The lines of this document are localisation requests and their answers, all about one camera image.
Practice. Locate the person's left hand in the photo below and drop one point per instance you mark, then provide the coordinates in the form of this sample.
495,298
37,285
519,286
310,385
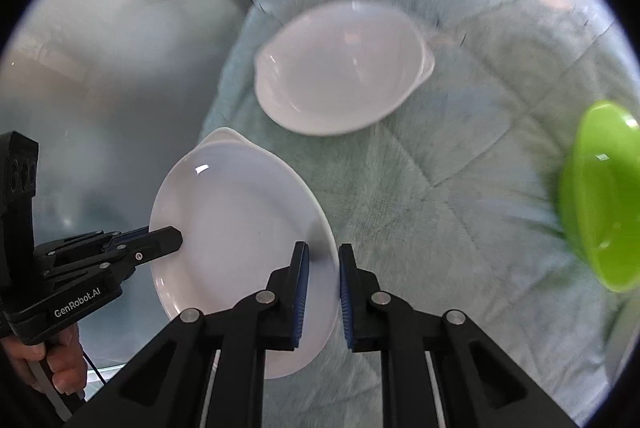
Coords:
65,358

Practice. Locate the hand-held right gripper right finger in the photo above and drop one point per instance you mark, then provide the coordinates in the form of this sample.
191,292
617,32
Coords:
345,298

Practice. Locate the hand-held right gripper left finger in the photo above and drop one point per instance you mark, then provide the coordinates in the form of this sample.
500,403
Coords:
300,293

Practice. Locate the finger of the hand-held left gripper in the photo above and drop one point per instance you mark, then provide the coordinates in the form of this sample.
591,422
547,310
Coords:
132,234
160,240

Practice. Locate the light blue quilted blanket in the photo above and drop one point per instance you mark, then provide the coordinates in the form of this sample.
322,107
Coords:
450,157

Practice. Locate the green plastic bowl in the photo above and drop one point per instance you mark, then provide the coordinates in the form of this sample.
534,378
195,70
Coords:
595,208

